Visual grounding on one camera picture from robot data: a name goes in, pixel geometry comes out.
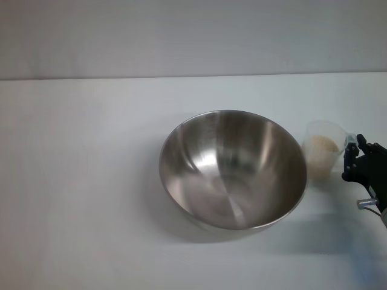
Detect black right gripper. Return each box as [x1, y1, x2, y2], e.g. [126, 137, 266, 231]
[341, 134, 387, 210]

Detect white rice grains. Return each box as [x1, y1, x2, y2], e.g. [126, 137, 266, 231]
[304, 135, 340, 181]

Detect clear plastic measuring cup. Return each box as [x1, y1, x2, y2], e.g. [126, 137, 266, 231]
[302, 120, 358, 182]

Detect stainless steel mixing bowl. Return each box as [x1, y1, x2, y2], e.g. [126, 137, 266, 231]
[158, 109, 308, 231]

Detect black cable with silver plug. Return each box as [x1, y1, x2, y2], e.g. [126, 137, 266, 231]
[356, 198, 383, 217]

